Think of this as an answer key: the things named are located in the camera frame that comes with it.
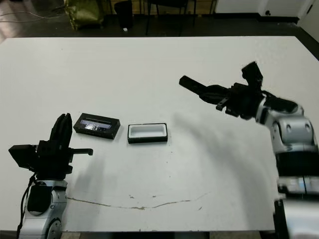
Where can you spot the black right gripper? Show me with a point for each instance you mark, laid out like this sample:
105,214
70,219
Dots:
243,100

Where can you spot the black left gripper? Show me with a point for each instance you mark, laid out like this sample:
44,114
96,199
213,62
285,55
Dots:
53,159

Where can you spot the slim black camera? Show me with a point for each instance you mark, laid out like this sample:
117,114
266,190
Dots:
190,84

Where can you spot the black box lid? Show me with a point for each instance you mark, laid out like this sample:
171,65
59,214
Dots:
97,127

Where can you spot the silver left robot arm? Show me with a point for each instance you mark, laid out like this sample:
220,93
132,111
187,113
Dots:
42,219

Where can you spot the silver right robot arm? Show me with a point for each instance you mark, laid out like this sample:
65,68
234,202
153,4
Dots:
291,129

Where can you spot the black box white lining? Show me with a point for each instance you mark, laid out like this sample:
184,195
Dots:
147,139

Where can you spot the small black round object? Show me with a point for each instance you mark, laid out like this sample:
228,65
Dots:
268,12

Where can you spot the black mesh chair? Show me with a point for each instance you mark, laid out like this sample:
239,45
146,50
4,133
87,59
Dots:
169,3

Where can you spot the olive green sack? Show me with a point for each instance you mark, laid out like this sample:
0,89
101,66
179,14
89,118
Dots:
84,12

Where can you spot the black upright bag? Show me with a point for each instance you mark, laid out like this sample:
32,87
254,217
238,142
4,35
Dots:
125,13

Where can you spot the black right wrist camera housing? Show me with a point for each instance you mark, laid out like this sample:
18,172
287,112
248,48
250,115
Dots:
253,73

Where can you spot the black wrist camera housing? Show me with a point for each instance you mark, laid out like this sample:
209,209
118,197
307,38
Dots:
23,155
253,73

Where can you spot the black left wrist camera housing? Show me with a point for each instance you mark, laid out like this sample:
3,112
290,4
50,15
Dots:
23,155

